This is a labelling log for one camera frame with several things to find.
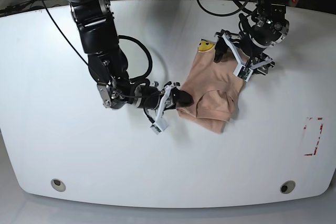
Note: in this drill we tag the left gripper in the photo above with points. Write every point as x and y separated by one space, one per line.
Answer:
270 28

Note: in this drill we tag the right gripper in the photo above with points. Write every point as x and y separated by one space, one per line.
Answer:
139 94

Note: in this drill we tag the peach T-shirt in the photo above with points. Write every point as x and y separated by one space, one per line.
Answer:
213 87

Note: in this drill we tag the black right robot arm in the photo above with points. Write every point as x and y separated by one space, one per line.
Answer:
107 63

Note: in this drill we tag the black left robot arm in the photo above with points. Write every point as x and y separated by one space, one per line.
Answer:
265 4

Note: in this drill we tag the red tape rectangle marking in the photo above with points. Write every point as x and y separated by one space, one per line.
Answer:
311 136

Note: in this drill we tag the right table grommet hole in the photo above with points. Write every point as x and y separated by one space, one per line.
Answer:
287 187

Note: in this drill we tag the table grommet hole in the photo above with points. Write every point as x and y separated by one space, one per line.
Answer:
58 185
287 187

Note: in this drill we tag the left table grommet hole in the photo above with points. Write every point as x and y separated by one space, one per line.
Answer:
58 185

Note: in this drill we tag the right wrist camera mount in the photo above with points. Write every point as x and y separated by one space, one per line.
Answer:
166 100

